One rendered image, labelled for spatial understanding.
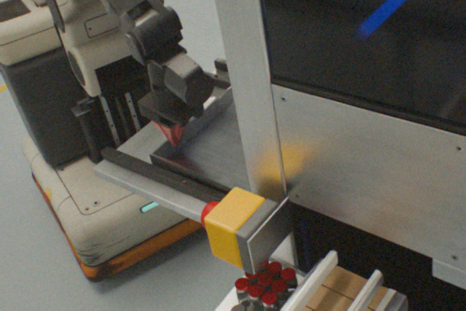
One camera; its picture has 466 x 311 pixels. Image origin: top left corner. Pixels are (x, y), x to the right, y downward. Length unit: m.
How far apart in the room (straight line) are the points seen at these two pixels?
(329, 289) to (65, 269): 1.58
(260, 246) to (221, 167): 0.34
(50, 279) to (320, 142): 1.70
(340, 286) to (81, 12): 1.16
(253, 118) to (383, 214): 0.19
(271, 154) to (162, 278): 1.42
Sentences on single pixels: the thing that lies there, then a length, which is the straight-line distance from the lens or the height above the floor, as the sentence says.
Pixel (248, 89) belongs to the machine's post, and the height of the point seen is 1.19.
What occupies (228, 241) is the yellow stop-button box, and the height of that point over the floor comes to 1.01.
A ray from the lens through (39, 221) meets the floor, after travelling 2.59.
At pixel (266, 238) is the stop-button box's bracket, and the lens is 0.86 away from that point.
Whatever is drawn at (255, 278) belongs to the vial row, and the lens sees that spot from 0.92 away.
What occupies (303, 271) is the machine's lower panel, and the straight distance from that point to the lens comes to 0.98.
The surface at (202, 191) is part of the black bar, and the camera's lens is 1.10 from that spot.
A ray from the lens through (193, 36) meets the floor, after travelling 3.48.
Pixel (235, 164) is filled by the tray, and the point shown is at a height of 0.88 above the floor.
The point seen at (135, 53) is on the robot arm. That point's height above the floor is 1.12.
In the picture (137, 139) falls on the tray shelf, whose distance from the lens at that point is 1.29.
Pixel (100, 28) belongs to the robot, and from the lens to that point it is 1.84.
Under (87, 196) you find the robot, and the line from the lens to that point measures 2.16.
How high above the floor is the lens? 1.62
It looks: 37 degrees down
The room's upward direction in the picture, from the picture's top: 11 degrees counter-clockwise
